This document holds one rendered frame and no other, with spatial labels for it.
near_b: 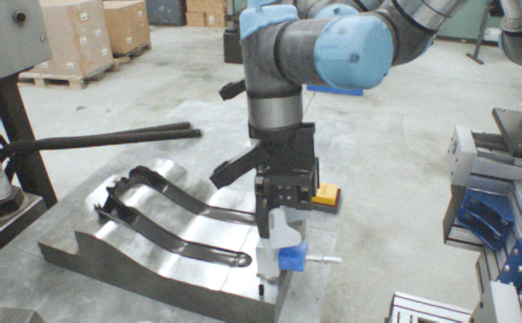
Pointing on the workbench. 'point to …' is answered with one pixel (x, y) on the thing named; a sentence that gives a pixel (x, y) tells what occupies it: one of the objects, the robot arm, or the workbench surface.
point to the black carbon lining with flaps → (234, 259)
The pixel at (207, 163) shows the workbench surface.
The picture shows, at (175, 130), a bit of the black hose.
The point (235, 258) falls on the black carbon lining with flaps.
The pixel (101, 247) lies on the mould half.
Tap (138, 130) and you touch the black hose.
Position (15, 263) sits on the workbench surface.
